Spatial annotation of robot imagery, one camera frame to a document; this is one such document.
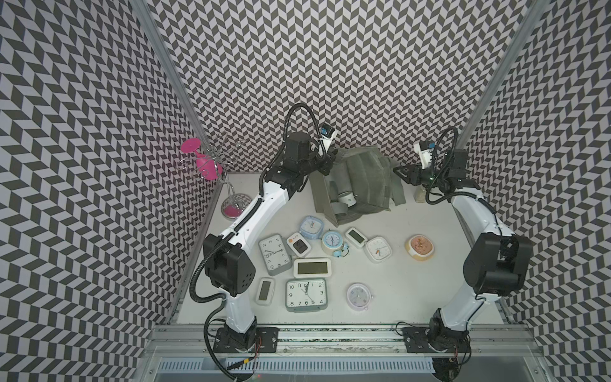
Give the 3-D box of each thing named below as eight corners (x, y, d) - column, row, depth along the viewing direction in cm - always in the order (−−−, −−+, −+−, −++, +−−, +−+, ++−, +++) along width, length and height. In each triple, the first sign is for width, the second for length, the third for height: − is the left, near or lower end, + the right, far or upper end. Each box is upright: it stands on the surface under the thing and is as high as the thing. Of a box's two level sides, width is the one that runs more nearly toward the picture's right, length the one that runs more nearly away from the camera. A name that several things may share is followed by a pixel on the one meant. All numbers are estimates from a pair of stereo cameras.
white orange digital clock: (299, 261, 89) (299, 258, 87) (284, 242, 94) (284, 239, 92) (313, 251, 92) (313, 247, 90) (298, 233, 97) (297, 229, 95)
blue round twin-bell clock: (318, 244, 95) (318, 239, 91) (330, 233, 99) (330, 227, 95) (340, 263, 90) (341, 257, 87) (351, 250, 94) (353, 244, 90)
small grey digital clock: (255, 305, 81) (253, 304, 79) (259, 279, 86) (258, 277, 84) (272, 306, 81) (271, 304, 79) (275, 279, 86) (274, 277, 84)
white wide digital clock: (293, 279, 86) (292, 276, 83) (294, 262, 90) (293, 258, 87) (331, 279, 86) (331, 276, 83) (330, 262, 90) (331, 258, 87)
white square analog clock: (366, 263, 90) (367, 259, 88) (363, 240, 96) (364, 236, 94) (391, 263, 90) (394, 259, 88) (387, 240, 96) (389, 236, 94)
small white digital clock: (343, 236, 98) (344, 232, 95) (351, 229, 101) (352, 224, 98) (360, 250, 94) (361, 246, 91) (368, 242, 97) (369, 237, 94)
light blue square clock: (299, 239, 96) (299, 235, 94) (300, 219, 103) (300, 216, 100) (324, 239, 97) (324, 235, 94) (323, 219, 103) (324, 216, 100)
